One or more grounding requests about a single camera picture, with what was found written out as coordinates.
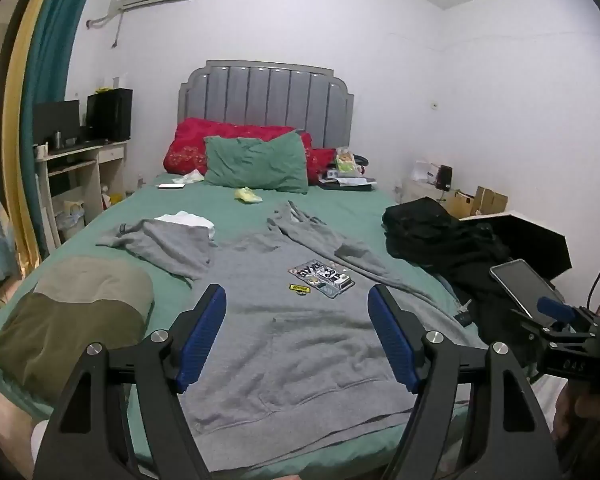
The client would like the green bed sheet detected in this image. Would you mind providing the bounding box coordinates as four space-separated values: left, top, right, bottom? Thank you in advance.
0 172 486 476

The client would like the yellow curtain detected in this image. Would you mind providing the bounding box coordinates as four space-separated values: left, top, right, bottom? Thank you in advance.
2 0 63 261

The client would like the black computer monitor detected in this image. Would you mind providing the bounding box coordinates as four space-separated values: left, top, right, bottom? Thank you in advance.
33 100 81 148

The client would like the white cloth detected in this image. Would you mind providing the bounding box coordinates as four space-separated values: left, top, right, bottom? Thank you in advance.
153 210 216 240

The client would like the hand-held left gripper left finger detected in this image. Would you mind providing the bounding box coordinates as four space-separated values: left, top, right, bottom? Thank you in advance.
32 283 228 480

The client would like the person's right hand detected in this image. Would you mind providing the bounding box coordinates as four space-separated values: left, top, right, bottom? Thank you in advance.
552 385 582 439

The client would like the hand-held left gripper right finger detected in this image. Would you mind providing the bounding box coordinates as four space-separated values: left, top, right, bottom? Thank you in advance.
367 283 566 480

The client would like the red pillow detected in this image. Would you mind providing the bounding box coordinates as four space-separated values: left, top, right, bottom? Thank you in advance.
163 118 337 181

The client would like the grey padded headboard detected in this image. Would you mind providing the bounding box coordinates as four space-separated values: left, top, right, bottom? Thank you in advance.
178 60 355 181

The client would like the cardboard box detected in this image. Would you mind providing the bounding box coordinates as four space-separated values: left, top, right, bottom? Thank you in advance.
474 186 508 216
447 191 476 218

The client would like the olive and khaki folded jacket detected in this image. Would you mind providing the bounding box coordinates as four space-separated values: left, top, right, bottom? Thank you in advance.
0 256 155 403

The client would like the smartphone with dark screen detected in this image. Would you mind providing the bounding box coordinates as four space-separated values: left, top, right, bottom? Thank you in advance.
489 258 567 322

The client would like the black computer tower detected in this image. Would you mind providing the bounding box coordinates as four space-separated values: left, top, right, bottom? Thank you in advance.
86 88 133 143

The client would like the snack packet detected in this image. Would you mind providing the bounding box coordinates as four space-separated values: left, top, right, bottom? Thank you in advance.
334 147 357 176

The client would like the clear plastic bag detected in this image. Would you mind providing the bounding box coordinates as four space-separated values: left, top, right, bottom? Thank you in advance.
55 200 87 241

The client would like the grey hoodie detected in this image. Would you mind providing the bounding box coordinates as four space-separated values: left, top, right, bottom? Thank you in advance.
96 201 486 453

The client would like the white box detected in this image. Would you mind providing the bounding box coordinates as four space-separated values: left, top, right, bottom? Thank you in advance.
412 161 441 183

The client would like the green pillow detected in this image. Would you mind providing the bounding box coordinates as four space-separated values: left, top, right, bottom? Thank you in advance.
203 130 310 195

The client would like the black flat panel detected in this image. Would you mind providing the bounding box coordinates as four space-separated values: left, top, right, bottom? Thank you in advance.
459 210 573 281

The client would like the black key fob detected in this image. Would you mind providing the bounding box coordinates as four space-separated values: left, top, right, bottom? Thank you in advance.
452 300 476 326

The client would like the teal curtain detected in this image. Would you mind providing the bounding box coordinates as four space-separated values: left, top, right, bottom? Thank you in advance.
22 0 101 261

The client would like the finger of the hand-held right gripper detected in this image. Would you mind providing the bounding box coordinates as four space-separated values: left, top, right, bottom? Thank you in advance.
511 296 600 347

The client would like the beige desk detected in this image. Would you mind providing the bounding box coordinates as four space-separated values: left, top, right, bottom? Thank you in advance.
35 140 129 251

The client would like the pile of black clothes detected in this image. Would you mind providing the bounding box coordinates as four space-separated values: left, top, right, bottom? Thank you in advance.
382 197 556 366

